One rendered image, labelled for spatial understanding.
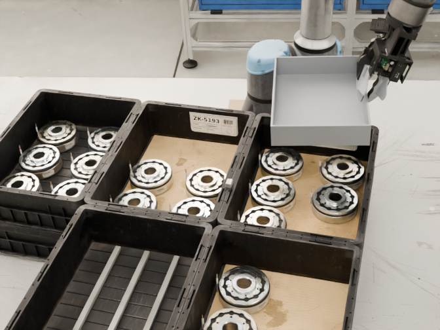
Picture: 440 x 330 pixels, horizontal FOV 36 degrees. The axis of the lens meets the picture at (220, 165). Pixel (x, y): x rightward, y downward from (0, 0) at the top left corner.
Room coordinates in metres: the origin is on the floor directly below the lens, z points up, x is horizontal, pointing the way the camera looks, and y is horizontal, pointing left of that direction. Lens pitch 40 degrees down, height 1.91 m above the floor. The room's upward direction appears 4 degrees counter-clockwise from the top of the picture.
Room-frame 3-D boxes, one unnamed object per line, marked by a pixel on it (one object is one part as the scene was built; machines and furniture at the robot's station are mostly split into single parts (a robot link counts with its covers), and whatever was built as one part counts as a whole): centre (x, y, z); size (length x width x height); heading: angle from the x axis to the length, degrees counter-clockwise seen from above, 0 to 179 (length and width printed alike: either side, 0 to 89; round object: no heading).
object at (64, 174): (1.32, 0.39, 0.87); 0.40 x 0.30 x 0.11; 163
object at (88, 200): (1.23, 0.10, 0.92); 0.40 x 0.30 x 0.02; 163
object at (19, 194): (1.32, 0.39, 0.92); 0.40 x 0.30 x 0.02; 163
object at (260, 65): (1.64, -0.16, 0.89); 0.13 x 0.12 x 0.14; 104
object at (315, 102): (1.22, -0.23, 1.07); 0.27 x 0.20 x 0.05; 172
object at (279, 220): (1.06, -0.09, 0.86); 0.10 x 0.10 x 0.01
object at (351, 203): (1.12, -0.25, 0.86); 0.10 x 0.10 x 0.01
